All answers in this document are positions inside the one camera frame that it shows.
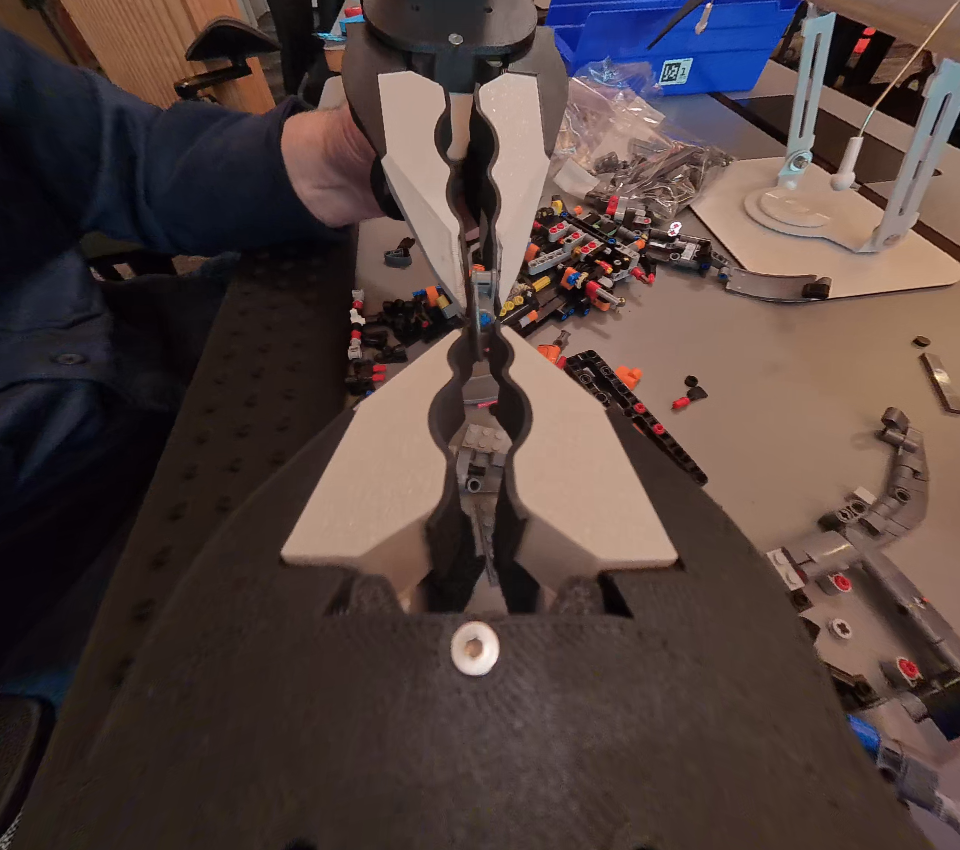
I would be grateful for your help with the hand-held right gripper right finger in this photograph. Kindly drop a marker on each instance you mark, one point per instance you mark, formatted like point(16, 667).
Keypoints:
point(592, 490)

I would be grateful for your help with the black lego frame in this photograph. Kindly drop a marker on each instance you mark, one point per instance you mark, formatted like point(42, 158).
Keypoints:
point(637, 415)

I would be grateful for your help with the white book stand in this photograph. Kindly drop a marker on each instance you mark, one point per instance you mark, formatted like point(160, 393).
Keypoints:
point(750, 250)

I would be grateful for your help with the person's left hand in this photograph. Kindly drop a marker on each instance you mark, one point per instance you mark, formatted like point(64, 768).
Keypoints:
point(330, 168)

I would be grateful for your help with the black perforated mat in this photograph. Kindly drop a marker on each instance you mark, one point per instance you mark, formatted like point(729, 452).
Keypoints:
point(240, 415)

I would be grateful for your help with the orange lego bracket piece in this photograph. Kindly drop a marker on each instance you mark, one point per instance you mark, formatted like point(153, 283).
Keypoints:
point(628, 378)

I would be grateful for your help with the black lego piece red pin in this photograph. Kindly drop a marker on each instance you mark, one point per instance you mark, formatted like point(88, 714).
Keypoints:
point(696, 396)

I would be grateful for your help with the plain blue plastic bin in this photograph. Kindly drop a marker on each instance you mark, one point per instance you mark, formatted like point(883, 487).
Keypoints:
point(559, 18)

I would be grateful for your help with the light grey studded lego plate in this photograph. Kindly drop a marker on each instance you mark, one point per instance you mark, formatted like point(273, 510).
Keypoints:
point(484, 441)

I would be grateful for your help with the loose grey curved lego panel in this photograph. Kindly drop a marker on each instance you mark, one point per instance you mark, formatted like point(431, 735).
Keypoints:
point(478, 391)

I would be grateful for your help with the grey lego arch assembly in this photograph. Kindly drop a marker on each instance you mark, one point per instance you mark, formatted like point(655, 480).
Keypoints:
point(862, 602)

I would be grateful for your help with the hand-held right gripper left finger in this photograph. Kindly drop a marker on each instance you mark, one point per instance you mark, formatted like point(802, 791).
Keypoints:
point(367, 490)

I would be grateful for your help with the person's torso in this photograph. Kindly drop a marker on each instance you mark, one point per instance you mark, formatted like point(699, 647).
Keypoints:
point(75, 378)

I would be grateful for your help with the dark grey lego connector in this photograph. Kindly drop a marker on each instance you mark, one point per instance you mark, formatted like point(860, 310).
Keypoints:
point(484, 299)

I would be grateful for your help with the lego subassembly with curved panel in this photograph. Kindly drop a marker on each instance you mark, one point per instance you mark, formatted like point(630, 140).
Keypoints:
point(765, 284)

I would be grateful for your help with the black chair armrest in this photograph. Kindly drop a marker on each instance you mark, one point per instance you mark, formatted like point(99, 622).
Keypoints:
point(225, 40)

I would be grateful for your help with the clear bag of lego pieces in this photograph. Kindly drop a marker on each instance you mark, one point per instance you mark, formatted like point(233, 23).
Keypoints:
point(637, 145)

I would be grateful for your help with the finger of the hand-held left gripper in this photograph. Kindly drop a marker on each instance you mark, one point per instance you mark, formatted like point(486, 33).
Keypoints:
point(521, 145)
point(412, 153)

